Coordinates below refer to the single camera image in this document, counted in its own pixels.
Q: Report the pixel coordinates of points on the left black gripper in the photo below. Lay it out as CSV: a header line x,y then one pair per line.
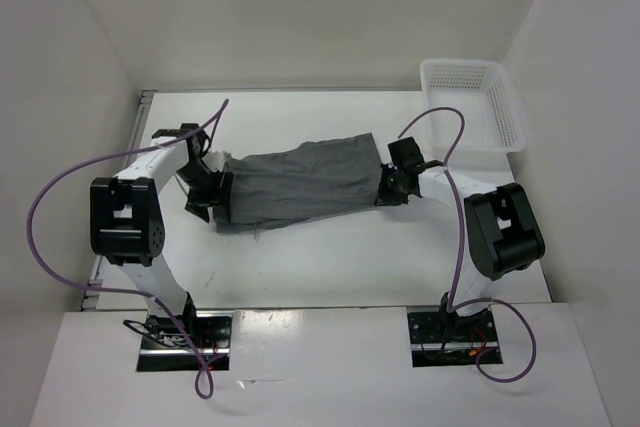
x,y
215,197

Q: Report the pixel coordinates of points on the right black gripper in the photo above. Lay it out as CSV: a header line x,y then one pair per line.
x,y
385,196

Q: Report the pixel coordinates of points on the grey shorts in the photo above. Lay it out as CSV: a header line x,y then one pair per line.
x,y
315,180

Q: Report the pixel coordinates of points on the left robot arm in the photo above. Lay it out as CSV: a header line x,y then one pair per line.
x,y
126,223

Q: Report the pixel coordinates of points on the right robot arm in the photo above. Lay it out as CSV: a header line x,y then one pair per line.
x,y
499,231

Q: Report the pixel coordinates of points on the white plastic basket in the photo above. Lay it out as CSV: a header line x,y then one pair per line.
x,y
482,91

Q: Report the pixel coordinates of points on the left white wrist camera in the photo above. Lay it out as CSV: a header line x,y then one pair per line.
x,y
217,161

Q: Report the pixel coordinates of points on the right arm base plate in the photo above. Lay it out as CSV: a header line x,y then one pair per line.
x,y
438,339

